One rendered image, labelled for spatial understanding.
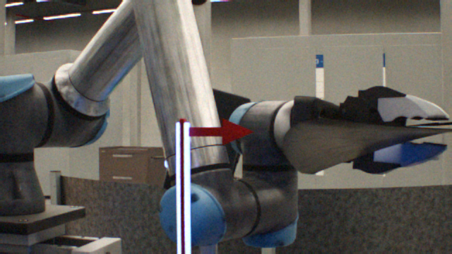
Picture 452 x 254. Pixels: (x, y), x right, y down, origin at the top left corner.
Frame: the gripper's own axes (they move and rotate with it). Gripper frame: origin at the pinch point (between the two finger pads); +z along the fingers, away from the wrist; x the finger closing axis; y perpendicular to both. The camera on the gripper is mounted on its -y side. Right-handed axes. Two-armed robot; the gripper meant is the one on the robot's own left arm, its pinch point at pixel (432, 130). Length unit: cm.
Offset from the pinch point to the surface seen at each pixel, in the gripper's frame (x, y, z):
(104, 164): 21, 265, -651
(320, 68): -94, 405, -471
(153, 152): 2, 305, -613
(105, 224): 35, 64, -210
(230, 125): 1.6, -20.4, -6.8
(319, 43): -120, 402, -471
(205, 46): -188, 581, -965
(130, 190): 19, 67, -197
